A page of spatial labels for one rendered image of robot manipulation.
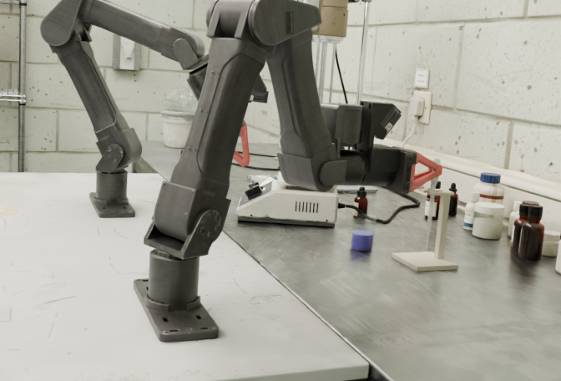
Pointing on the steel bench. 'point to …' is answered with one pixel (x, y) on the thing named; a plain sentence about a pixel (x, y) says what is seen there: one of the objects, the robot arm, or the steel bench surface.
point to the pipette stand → (434, 261)
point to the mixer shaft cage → (324, 69)
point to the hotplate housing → (293, 206)
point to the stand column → (364, 38)
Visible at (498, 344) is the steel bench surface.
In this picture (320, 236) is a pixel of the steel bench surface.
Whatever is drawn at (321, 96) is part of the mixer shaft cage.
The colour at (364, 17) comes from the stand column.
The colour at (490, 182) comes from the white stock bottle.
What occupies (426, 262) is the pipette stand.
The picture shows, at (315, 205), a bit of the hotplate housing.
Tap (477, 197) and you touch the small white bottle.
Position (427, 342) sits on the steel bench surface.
